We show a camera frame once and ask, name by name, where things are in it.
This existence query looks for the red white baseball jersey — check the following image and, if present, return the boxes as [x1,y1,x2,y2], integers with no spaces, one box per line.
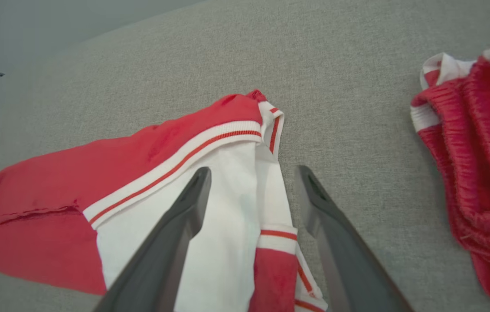
[0,90,329,312]

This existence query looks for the red shorts with white stripe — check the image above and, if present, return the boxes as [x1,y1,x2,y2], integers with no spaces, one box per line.
[410,32,490,311]

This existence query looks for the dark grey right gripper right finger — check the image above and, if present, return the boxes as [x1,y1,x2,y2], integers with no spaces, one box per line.
[295,165,415,312]

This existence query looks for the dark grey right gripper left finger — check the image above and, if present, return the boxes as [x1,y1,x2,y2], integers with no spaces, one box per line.
[93,167,212,312]

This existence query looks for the grey fabric sofa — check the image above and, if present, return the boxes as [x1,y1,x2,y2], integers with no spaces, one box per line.
[0,0,490,312]

